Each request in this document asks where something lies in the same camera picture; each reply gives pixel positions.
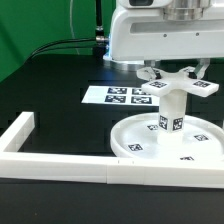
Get white marker tag sheet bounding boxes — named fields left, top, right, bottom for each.
left=82, top=86, right=159, bottom=106

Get black vertical pole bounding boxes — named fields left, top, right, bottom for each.
left=93, top=0, right=105, bottom=57

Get white U-shaped fence frame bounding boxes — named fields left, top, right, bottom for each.
left=0, top=112, right=224, bottom=189

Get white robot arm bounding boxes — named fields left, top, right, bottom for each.
left=106, top=0, right=224, bottom=78

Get black cables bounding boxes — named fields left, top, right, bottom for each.
left=25, top=37, right=108, bottom=63

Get white cross-shaped table base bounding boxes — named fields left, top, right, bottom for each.
left=137, top=66, right=219, bottom=97

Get white round table top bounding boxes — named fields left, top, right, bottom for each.
left=110, top=113, right=224, bottom=161

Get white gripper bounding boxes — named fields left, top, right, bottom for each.
left=109, top=0, right=224, bottom=79

